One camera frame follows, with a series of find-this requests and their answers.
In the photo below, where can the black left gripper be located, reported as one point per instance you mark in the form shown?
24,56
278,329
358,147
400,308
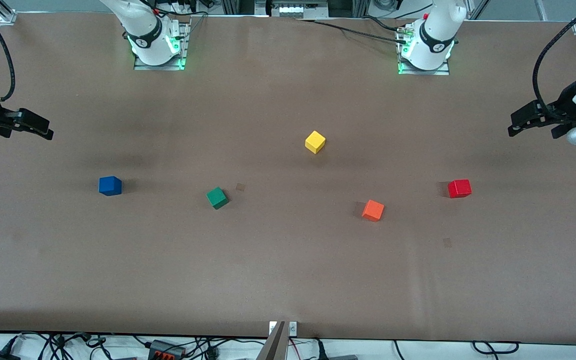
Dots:
566,101

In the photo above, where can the red wooden block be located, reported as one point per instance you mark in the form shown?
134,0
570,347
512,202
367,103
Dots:
459,189

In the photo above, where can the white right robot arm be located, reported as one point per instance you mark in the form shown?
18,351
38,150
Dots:
135,17

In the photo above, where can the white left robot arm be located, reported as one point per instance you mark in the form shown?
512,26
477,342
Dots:
445,15

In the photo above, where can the blue wooden block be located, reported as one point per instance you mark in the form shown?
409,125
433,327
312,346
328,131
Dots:
110,186

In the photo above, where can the orange wooden block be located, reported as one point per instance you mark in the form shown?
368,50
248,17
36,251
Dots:
373,210

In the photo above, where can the green wooden block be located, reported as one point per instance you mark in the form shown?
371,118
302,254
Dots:
217,198

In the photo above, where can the yellow wooden block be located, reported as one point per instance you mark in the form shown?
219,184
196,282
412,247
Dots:
315,142

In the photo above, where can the black power adapter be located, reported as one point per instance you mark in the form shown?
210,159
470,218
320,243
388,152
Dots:
0,356

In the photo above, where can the black orange USB hub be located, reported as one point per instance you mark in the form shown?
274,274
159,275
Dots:
165,348

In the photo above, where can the grey power strip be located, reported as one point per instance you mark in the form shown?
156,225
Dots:
298,9

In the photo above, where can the black plug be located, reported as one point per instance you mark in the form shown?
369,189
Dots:
338,357

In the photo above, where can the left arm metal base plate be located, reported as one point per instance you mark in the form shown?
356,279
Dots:
425,72

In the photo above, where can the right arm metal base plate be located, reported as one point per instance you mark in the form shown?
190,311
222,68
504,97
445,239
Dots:
158,67

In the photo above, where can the white metal bracket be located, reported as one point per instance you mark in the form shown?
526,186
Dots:
293,328

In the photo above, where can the grey camera post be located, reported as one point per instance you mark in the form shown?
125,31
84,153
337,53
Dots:
275,347

